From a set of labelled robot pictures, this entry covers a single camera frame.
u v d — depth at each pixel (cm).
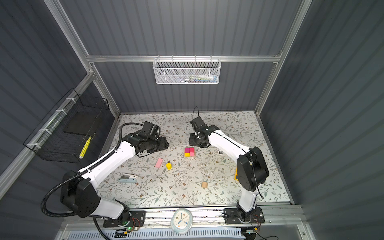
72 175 43
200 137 64
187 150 96
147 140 63
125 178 85
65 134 73
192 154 94
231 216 73
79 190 41
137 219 73
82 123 75
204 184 84
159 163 92
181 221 71
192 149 96
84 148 68
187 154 94
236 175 86
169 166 90
